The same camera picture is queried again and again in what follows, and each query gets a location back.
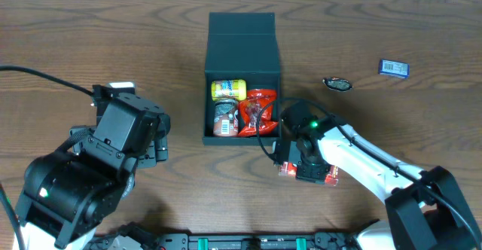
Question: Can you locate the red Hello Panda box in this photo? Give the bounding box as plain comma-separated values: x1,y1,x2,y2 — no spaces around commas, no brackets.
278,162,338,186

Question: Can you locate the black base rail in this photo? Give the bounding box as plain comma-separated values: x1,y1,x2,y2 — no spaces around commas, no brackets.
84,223,361,250

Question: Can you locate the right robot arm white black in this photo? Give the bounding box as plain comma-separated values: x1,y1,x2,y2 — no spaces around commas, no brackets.
274,100,481,249

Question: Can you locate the small blue barcode box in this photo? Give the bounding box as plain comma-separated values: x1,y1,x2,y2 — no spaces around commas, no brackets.
378,59,410,79

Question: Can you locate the black gift box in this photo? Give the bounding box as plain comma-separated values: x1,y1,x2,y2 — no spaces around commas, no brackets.
202,12,281,146

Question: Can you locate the small dark snack wrapper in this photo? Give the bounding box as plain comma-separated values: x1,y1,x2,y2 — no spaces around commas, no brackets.
323,77,352,92

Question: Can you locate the red Pringles can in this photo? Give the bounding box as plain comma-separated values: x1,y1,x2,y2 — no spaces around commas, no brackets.
213,99,239,137

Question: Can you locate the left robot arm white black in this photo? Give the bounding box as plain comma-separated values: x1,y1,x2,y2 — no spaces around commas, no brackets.
1,82,170,249

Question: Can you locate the orange Hacks candy bag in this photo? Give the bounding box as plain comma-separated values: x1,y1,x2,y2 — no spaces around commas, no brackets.
238,89,278,137

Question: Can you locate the yellow Mentos bottle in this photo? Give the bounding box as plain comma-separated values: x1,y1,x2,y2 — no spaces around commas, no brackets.
211,79,247,101

